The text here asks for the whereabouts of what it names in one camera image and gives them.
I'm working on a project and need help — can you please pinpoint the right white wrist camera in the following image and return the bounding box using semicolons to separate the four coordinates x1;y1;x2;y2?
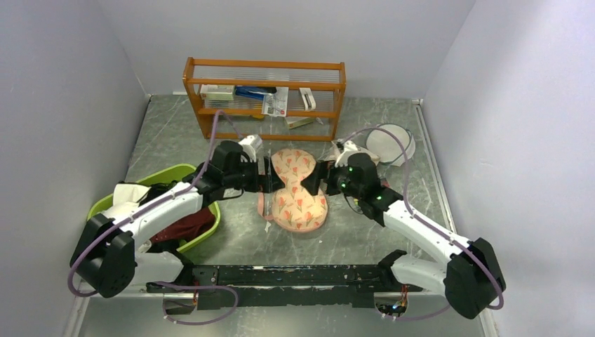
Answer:
330;140;377;167

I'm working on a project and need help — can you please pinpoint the green plastic basket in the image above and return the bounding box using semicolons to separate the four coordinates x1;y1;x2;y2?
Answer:
86;164;222;254

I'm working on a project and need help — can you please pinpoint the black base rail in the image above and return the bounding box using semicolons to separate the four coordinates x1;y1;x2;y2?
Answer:
147;264;418;310

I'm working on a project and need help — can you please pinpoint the white device on shelf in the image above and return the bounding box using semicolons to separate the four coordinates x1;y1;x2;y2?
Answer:
299;88;316;111

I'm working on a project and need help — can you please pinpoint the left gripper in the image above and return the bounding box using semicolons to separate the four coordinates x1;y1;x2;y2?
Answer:
224;156;286;194

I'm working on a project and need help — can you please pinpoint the blue item on shelf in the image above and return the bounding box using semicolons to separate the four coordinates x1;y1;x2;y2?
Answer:
234;86;277;100

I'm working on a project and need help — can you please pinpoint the white cloth in basket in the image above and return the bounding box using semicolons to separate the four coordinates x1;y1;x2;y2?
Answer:
100;183;150;218

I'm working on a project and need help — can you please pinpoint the paper leaflet on shelf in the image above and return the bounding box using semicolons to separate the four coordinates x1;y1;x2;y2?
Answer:
262;87;289;117

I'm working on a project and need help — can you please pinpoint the box on lower shelf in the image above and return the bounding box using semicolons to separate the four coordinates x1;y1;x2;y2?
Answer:
285;117;317;130

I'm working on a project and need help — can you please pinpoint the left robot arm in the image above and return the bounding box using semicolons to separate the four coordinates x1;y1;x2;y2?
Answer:
67;135;284;298

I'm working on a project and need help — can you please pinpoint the orange wooden shelf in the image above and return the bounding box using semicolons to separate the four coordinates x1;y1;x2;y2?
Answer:
182;57;347;142

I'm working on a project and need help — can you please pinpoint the floral pink laundry bag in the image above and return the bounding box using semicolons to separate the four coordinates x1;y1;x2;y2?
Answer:
258;149;328;232

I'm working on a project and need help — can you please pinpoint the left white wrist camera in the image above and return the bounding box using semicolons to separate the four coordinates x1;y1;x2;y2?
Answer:
239;135;262;162

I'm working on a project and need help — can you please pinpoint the flat round mesh bag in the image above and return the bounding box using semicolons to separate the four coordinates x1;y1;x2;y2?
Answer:
365;124;416;166

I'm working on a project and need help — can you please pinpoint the white box on shelf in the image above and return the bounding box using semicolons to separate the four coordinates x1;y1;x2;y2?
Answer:
199;84;235;101

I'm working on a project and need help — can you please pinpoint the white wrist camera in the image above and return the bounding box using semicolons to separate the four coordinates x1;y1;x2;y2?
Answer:
239;135;262;162
330;140;377;167

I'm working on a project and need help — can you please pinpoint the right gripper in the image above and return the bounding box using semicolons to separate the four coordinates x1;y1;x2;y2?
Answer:
300;159;363;200

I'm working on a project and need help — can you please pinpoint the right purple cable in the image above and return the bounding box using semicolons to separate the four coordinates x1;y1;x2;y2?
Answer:
339;126;506;312

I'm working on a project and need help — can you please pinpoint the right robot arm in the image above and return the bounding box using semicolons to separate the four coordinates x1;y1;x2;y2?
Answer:
300;152;506;319

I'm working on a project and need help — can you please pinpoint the dark red bra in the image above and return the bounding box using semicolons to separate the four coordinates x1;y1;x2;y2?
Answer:
150;208;216;244

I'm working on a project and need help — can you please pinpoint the black bra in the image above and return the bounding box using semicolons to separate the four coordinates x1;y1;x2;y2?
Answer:
147;180;178;197

